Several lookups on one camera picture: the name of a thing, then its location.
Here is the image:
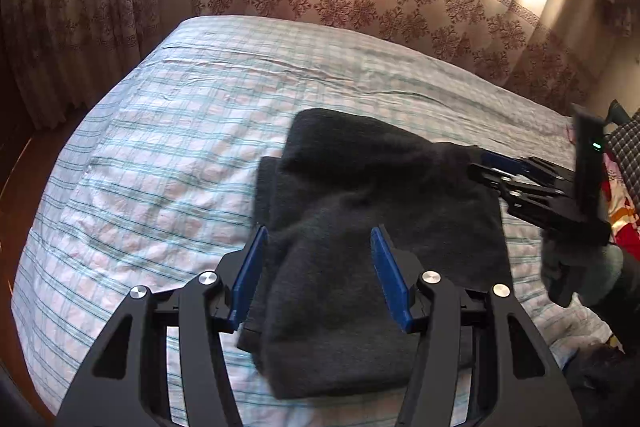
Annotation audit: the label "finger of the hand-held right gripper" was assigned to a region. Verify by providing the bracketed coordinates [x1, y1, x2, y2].
[479, 149, 576, 188]
[467, 162, 568, 210]

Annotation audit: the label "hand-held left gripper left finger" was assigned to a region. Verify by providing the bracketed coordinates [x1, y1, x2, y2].
[55, 224, 271, 427]

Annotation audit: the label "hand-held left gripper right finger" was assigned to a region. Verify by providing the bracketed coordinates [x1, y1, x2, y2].
[370, 227, 583, 427]

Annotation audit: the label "dark grey pants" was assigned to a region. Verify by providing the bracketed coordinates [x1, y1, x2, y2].
[236, 108, 513, 400]

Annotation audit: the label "person's right hand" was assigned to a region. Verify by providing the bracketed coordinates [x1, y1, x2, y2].
[540, 237, 626, 309]

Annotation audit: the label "floral red blanket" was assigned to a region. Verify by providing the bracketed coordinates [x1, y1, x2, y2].
[602, 152, 640, 250]

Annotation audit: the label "checkered dark pillow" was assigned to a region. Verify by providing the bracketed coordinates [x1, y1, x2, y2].
[602, 107, 640, 172]

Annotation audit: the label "bed with plaid sheet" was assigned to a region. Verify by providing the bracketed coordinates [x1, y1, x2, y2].
[10, 14, 615, 427]

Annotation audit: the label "dark cloth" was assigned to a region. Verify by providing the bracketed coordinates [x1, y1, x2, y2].
[562, 332, 640, 427]

